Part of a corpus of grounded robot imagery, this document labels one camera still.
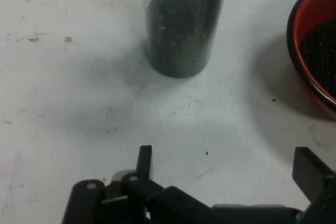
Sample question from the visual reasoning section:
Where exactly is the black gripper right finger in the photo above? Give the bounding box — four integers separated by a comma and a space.
292, 146, 336, 224

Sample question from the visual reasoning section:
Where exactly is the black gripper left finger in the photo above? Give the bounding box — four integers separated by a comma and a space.
61, 145, 216, 224

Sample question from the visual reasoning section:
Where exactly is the clear plastic jar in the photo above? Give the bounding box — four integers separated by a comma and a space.
140, 0, 229, 79

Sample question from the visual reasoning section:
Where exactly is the black granules heap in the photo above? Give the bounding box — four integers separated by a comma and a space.
146, 0, 222, 79
299, 20, 336, 96

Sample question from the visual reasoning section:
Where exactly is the red bowl with black rim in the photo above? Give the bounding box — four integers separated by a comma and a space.
286, 0, 336, 119

